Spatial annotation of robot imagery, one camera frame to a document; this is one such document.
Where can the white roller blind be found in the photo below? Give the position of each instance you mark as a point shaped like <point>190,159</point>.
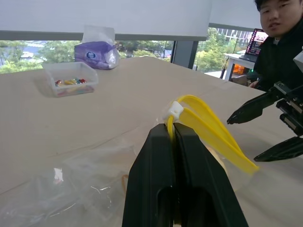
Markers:
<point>106,14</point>

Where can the clear plastic snack container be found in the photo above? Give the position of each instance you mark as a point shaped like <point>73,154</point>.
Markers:
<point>71,71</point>

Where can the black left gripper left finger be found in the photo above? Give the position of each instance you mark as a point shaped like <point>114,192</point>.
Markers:
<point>149,177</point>

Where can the purple tissue pack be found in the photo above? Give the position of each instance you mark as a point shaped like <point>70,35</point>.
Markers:
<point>99,54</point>

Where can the open laptop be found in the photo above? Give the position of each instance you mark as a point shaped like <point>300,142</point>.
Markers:
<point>255,45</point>

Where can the person in black jacket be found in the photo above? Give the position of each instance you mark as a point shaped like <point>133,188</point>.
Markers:
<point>279,59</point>

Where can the white side table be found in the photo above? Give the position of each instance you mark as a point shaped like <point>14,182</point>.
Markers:
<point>236,60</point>

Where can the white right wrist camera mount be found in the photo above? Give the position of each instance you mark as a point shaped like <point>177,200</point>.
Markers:
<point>299,61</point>

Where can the dark window frame post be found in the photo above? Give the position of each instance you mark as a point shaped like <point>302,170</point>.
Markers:
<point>184,54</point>

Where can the red wrapped snack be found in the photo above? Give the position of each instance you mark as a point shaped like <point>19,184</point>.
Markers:
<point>58,83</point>

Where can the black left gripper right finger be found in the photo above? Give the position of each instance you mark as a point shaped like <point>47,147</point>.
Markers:
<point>203,189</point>

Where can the yellow wrapped snack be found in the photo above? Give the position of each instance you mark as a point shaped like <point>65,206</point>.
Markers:
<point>69,82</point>

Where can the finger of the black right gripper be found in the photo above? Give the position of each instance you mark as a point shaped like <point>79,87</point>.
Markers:
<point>253,110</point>
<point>284,151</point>

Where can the clear plastic bag yellow zip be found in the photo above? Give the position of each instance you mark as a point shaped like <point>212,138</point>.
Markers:
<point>203,118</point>

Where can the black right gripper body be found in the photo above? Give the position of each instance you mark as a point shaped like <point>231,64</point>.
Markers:
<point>292,106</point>

